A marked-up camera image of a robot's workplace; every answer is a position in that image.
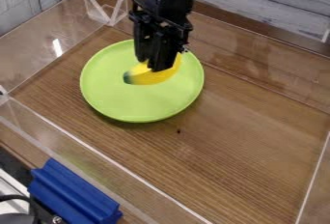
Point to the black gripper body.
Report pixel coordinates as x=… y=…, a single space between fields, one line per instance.
x=164 y=16

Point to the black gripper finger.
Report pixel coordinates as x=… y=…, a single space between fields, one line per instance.
x=143 y=41
x=167 y=44

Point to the yellow toy banana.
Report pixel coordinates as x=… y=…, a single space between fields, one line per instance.
x=140 y=75

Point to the green round plate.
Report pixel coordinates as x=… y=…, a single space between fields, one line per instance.
x=137 y=103

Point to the blue plastic clamp block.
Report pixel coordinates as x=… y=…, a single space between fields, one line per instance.
x=70 y=197

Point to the clear acrylic triangle bracket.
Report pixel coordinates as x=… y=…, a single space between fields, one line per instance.
x=105 y=14

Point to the clear acrylic front wall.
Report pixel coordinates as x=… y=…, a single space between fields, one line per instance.
x=36 y=140

